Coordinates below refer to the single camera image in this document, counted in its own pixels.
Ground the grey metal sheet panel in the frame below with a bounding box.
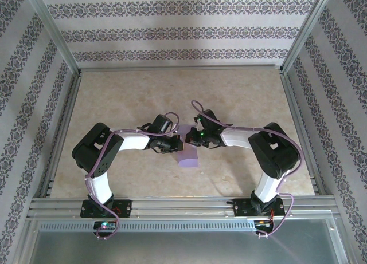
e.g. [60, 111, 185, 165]
[17, 218, 350, 264]

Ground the circuit board with green light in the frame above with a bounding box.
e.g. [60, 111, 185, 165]
[94, 220, 117, 230]

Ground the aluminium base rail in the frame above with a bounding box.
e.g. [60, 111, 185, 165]
[27, 196, 341, 219]

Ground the long aluminium table rail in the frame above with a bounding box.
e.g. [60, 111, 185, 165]
[77, 64, 284, 74]

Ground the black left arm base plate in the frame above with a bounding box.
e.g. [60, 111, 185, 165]
[80, 199, 132, 219]

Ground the grey slotted cable duct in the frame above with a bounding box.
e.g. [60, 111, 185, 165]
[38, 221, 256, 233]

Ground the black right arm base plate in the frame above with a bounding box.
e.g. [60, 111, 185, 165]
[233, 198, 285, 218]

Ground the short aluminium table rail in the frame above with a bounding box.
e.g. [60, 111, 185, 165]
[280, 70, 327, 198]
[38, 70, 84, 199]

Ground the aluminium frame post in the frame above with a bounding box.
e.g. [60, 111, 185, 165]
[280, 0, 339, 74]
[24, 0, 83, 76]

